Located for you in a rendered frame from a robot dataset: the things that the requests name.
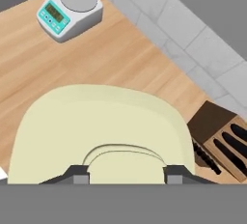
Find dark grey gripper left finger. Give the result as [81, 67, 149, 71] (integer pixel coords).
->
[38, 164, 90, 185]

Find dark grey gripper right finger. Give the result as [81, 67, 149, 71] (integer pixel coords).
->
[162, 164, 220, 185]

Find cream blender lid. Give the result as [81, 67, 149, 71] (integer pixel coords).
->
[7, 83, 197, 185]

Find brown wooden knife block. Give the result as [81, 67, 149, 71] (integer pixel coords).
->
[186, 99, 247, 183]

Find white object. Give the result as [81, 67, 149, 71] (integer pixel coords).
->
[0, 166, 10, 182]

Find white kitchen scale teal panel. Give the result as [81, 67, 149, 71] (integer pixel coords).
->
[36, 0, 104, 44]

